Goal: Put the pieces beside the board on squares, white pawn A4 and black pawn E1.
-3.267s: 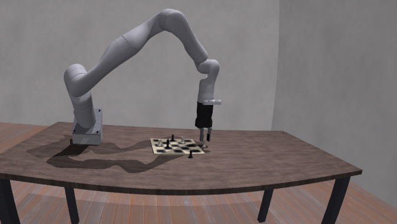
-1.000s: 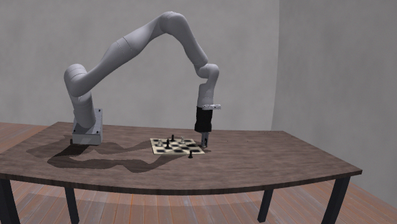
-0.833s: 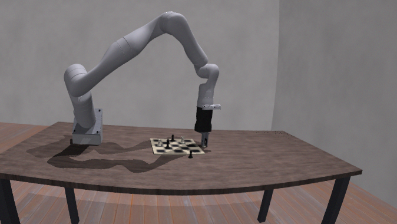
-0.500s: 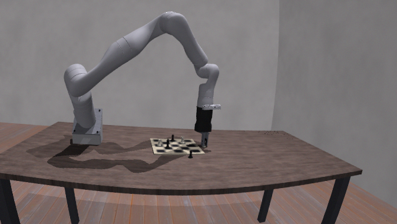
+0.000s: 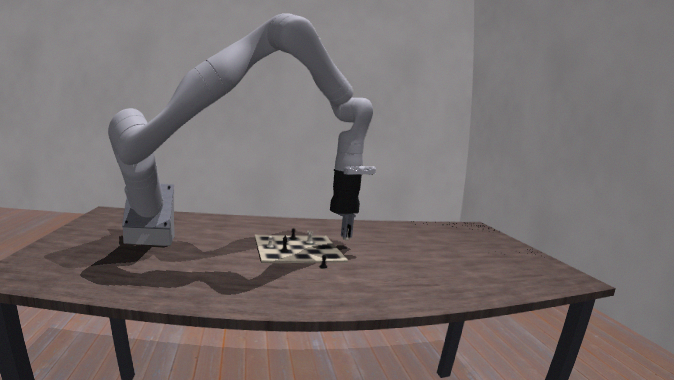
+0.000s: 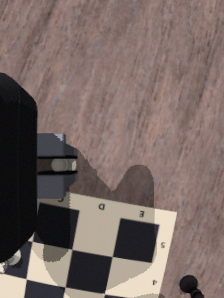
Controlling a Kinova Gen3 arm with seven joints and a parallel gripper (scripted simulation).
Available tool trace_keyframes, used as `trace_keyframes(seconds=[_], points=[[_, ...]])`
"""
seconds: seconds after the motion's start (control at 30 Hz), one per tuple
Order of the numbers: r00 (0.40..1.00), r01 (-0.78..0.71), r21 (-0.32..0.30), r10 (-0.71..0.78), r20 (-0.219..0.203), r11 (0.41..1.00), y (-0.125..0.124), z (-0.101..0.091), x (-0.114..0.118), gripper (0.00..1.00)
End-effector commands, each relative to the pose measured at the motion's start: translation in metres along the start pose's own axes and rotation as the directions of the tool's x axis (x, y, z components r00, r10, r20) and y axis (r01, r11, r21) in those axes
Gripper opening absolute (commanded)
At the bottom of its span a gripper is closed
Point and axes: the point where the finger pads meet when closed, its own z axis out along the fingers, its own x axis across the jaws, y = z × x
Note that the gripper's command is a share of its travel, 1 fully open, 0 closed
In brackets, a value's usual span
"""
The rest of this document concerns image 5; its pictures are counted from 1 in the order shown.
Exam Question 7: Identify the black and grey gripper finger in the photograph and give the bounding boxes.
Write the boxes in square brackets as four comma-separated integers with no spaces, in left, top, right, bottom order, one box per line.
[338,214,349,238]
[348,214,356,238]

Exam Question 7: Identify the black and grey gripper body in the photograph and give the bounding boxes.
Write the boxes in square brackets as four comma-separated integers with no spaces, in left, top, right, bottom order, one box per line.
[330,152,376,214]

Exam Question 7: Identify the cream and black chessboard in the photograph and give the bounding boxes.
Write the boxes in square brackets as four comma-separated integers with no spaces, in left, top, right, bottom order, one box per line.
[255,235,348,263]

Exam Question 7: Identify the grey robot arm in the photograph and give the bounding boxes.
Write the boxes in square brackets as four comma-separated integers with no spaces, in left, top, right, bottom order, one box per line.
[108,13,373,217]

